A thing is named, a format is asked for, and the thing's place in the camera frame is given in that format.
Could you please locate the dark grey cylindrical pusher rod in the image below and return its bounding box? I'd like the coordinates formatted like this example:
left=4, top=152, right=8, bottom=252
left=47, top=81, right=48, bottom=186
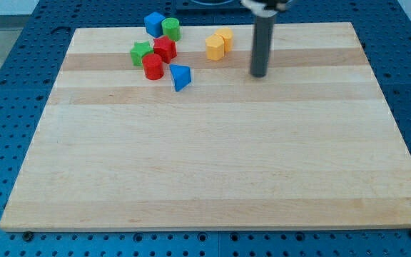
left=250, top=16, right=275, bottom=78

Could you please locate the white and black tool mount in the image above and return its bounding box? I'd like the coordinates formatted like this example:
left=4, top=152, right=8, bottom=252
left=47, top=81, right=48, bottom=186
left=240, top=0, right=293, bottom=17

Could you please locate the green star block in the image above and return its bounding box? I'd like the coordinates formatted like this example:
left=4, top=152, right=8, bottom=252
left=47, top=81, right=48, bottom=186
left=130, top=41, right=154, bottom=66

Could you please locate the yellow rounded block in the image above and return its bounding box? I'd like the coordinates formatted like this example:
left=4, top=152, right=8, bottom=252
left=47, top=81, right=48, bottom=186
left=214, top=27, right=233, bottom=53

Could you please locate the yellow pentagon block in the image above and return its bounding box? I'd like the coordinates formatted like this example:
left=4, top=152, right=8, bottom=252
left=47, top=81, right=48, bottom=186
left=205, top=34, right=225, bottom=61

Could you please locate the blue triangle block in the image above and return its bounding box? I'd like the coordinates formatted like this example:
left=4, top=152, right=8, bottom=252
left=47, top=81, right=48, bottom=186
left=169, top=64, right=192, bottom=92

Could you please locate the green cylinder block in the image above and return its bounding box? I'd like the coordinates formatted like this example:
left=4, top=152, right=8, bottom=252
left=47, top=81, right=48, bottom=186
left=161, top=17, right=181, bottom=41

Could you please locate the red hexagon block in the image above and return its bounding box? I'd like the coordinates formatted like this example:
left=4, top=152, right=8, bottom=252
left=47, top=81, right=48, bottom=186
left=153, top=36, right=177, bottom=64

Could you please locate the blue cube block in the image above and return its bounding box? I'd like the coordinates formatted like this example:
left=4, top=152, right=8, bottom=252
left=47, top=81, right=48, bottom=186
left=144, top=12, right=165, bottom=38

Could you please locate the red cylinder block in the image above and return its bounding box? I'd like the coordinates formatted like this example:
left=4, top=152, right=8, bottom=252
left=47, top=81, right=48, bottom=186
left=142, top=54, right=164, bottom=80

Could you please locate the light wooden board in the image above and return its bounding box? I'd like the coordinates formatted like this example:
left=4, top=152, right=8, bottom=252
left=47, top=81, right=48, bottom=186
left=0, top=22, right=411, bottom=232

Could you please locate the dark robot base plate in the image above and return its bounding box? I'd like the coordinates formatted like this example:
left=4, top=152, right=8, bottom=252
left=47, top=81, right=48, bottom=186
left=173, top=0, right=247, bottom=12

